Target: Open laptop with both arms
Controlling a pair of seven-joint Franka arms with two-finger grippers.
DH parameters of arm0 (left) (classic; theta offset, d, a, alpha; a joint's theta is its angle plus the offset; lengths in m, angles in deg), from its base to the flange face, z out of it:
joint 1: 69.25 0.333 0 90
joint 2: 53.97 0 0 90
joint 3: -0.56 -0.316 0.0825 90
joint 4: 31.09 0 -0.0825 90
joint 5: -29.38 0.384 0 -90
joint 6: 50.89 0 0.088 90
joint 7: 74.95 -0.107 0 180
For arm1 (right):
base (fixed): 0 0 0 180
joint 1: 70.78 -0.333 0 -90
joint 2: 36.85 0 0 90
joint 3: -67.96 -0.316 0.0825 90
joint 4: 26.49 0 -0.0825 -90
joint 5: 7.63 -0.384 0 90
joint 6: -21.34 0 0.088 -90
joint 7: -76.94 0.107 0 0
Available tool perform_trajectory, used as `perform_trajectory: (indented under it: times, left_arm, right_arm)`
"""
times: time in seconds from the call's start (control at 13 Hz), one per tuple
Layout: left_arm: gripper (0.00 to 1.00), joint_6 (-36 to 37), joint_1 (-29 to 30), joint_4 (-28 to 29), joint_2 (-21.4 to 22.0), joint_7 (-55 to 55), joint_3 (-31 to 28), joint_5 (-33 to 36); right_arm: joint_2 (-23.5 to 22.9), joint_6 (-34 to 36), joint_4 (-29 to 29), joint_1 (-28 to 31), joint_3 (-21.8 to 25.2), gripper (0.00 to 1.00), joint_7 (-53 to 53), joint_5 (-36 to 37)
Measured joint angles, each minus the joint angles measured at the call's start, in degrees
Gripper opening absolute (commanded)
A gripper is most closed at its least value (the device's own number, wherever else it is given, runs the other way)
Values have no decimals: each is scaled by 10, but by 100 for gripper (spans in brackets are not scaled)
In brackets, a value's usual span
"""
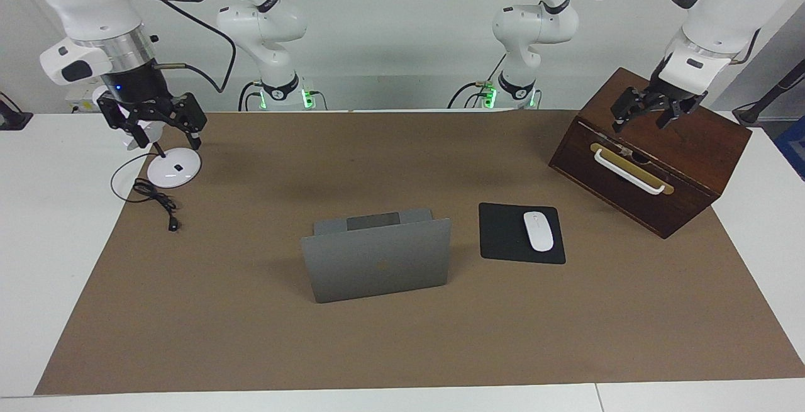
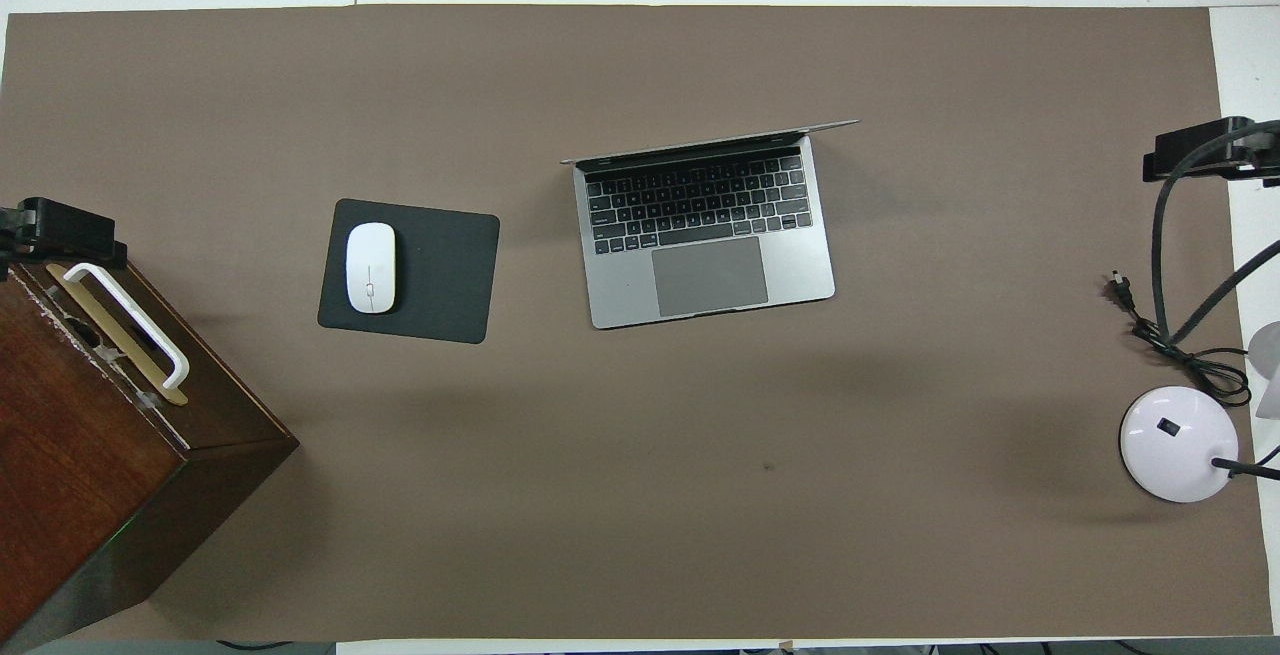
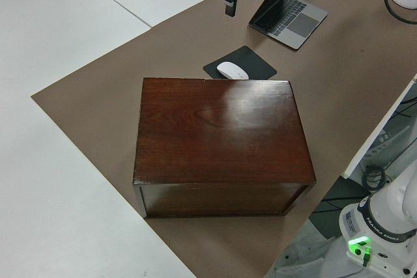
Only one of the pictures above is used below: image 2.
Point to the white computer mouse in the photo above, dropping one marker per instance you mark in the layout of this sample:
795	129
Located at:
371	270

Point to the black mouse pad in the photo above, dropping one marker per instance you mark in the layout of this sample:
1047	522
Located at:
440	255

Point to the silver grey laptop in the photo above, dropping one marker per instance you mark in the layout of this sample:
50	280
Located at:
700	275

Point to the brown table mat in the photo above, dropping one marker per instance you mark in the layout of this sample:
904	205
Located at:
600	485

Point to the dark brown wooden box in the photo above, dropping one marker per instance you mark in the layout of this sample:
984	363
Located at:
60	455

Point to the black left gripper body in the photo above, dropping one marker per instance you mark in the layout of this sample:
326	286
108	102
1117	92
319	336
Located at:
8	230

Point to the white desk lamp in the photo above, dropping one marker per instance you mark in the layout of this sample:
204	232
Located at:
1170	445

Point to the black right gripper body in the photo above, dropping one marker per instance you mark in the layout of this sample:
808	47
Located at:
1265	160

